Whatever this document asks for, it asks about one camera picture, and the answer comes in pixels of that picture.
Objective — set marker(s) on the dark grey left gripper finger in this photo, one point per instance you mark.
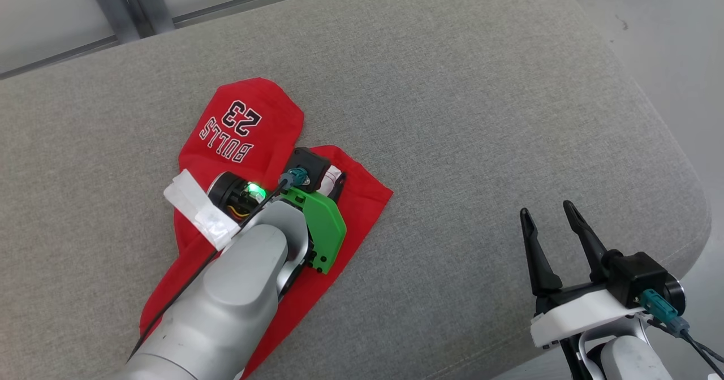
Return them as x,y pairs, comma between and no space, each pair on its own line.
339,188

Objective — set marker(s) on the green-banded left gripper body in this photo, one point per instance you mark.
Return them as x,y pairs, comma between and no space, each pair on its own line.
322,227

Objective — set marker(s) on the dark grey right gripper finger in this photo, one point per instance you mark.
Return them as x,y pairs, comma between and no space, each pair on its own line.
591,244
540,267

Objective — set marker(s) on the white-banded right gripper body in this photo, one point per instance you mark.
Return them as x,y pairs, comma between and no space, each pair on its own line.
577,315

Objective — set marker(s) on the red Bulls 23 shorts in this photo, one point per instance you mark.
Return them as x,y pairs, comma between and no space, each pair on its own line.
249,120

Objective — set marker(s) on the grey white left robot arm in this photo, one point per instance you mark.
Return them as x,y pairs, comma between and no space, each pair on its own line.
237,289

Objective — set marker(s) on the grey fabric sofa cushion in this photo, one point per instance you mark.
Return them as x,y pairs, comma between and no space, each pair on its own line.
452,114

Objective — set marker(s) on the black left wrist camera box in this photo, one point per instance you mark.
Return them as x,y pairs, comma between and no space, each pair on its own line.
308,165

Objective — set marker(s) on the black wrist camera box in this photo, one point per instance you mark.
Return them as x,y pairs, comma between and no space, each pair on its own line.
636,275
308,165

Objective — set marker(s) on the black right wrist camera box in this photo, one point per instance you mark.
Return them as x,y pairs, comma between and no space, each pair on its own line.
636,275

